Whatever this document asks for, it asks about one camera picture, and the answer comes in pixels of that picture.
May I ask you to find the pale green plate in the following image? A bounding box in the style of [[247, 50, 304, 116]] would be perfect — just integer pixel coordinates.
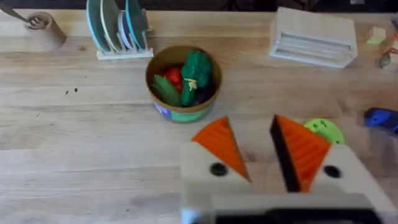
[[99, 0, 126, 52]]

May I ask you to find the teal plate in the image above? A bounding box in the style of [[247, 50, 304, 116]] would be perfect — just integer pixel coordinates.
[[124, 0, 149, 50], [85, 0, 111, 53]]

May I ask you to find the toy blocks heap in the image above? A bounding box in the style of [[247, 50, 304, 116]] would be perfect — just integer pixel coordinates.
[[365, 15, 398, 70]]

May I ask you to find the blue electric screwdriver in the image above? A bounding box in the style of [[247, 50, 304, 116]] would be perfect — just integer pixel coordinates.
[[363, 107, 398, 134]]

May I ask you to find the left gripper white and orange left finger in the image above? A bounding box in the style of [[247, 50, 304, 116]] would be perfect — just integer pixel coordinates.
[[179, 116, 252, 224]]

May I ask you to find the green disc with holes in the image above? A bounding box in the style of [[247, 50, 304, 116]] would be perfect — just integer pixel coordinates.
[[303, 118, 346, 146]]

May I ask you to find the left gripper white and orange right finger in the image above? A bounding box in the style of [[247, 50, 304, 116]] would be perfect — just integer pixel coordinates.
[[269, 114, 398, 215]]

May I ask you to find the white peg plate rack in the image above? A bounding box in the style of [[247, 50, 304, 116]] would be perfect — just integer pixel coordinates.
[[95, 29, 154, 61]]

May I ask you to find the white slotted box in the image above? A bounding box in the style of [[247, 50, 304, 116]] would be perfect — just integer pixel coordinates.
[[268, 6, 359, 69]]

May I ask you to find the small lilac plate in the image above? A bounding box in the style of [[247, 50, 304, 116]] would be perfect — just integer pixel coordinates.
[[117, 10, 135, 50]]

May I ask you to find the cardboard tub of toy vegetables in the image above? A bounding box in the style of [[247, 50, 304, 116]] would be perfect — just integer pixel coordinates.
[[144, 45, 223, 123]]

